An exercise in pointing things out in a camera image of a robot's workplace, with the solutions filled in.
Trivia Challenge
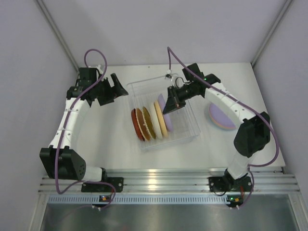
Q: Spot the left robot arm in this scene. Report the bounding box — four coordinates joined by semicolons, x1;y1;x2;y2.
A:
39;67;128;191

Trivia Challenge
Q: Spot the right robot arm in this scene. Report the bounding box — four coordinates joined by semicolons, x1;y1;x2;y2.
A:
163;63;270;191

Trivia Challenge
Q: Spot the lavender plate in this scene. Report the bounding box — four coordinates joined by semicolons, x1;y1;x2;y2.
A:
158;94;174;132

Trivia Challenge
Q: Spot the pink plate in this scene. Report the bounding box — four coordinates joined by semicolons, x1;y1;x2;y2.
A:
209;113;236;130

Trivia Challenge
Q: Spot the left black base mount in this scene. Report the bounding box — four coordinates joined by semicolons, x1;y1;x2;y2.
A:
81;177;124;193

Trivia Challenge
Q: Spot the olive gold plate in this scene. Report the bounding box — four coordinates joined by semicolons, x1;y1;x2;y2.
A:
142;106;156;140

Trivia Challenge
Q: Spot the dark red plate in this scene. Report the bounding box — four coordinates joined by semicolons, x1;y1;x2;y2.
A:
131;108;145;141

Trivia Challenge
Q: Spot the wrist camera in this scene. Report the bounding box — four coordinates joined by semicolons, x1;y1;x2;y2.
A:
88;64;103;75
165;70;183;87

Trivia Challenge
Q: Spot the purple plate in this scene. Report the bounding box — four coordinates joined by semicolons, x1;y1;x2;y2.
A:
208;103;236;130

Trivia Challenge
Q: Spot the light orange plate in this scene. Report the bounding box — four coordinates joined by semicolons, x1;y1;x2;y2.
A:
154;101;168;138

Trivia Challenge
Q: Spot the clear wire dish rack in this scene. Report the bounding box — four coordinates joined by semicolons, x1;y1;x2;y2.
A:
127;76;200;151

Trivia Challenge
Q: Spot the white plate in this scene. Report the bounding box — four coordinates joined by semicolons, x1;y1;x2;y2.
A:
149;103;163;139

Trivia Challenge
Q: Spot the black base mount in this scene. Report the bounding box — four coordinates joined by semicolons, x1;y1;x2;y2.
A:
81;177;124;193
208;175;253;196

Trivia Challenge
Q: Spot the orange brown plate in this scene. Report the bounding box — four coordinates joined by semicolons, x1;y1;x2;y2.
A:
136;108;151;141

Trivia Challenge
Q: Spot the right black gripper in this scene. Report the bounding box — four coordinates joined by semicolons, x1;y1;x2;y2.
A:
164;82;198;115

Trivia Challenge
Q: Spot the aluminium mounting rail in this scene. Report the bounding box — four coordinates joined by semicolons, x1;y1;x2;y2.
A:
38;168;300;193

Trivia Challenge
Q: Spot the perforated metal cable tray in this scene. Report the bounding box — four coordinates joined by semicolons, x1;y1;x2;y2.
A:
48;194;243;205

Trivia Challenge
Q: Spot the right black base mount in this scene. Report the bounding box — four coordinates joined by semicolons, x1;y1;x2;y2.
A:
208;175;253;196

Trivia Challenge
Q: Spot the blue plate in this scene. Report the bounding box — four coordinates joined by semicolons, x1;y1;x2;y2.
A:
204;105;232;131

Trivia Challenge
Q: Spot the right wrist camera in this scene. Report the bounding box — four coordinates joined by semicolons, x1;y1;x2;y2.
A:
165;70;183;87

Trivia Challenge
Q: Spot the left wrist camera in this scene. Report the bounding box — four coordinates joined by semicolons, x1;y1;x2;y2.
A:
88;64;103;75

